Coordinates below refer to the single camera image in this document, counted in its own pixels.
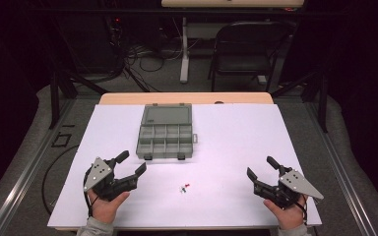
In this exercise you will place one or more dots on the person's left hand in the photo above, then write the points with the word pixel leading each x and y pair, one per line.
pixel 105 209

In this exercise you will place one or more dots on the dark equipment rack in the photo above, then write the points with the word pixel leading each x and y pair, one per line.
pixel 115 39

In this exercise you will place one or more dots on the person's right hand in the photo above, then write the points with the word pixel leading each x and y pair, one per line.
pixel 290 216

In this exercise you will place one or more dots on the wooden table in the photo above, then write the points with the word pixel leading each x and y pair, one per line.
pixel 183 98

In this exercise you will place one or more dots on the black folding chair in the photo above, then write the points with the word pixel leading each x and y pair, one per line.
pixel 242 62

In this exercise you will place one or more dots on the beige table with white legs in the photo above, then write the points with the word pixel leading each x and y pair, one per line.
pixel 184 49

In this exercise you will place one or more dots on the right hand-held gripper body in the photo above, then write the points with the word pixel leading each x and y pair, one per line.
pixel 295 182

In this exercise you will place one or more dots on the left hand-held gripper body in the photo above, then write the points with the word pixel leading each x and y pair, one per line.
pixel 99 172

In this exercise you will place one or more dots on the aluminium rail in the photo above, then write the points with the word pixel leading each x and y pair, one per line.
pixel 23 177
pixel 341 173

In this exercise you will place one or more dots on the red push pin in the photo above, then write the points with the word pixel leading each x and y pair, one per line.
pixel 187 186

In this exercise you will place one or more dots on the white board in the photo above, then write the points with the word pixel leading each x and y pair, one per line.
pixel 226 147

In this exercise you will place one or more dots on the grey plastic organizer box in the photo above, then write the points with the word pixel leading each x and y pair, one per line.
pixel 165 134

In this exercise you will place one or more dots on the black metal stand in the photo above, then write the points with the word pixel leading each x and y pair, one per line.
pixel 323 98
pixel 55 98

